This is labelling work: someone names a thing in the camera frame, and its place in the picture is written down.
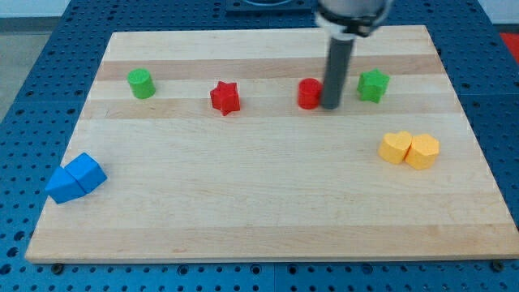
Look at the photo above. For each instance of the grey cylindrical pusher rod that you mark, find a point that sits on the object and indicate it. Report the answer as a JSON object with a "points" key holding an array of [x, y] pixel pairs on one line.
{"points": [[338, 59]]}

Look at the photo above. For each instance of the red cylinder block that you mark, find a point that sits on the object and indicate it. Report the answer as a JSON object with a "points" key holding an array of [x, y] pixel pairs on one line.
{"points": [[309, 91]]}

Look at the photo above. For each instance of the green star block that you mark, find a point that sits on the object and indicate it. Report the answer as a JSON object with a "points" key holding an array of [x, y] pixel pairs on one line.
{"points": [[372, 85]]}

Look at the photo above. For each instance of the red star block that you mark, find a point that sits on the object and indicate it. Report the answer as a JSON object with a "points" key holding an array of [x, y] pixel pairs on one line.
{"points": [[224, 97]]}

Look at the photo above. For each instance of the yellow heart block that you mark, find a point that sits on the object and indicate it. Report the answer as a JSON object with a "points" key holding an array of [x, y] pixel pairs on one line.
{"points": [[394, 146]]}

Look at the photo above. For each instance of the wooden board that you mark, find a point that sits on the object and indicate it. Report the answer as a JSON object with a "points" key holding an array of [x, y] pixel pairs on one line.
{"points": [[272, 181]]}

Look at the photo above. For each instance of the green cylinder block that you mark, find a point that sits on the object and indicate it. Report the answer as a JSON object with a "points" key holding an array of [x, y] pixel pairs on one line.
{"points": [[141, 84]]}

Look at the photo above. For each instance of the blue cube block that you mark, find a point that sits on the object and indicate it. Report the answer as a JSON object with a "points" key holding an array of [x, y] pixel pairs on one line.
{"points": [[87, 172]]}

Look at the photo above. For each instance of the blue triangle block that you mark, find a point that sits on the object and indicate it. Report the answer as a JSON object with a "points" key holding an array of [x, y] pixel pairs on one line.
{"points": [[63, 187]]}

